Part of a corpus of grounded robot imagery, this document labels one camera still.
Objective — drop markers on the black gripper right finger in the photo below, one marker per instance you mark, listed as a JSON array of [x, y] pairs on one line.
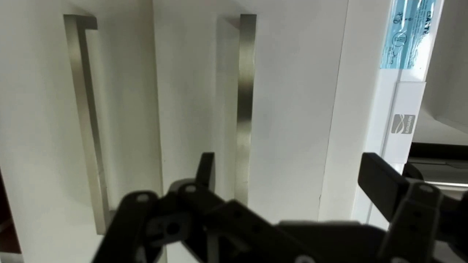
[[418, 213]]

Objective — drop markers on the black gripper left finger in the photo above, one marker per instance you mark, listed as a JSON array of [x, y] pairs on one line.
[[195, 228]]

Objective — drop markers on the white cabinet doors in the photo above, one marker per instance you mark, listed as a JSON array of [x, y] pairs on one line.
[[293, 96]]

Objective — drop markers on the white box with blue label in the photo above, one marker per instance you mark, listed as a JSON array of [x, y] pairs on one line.
[[410, 38]]

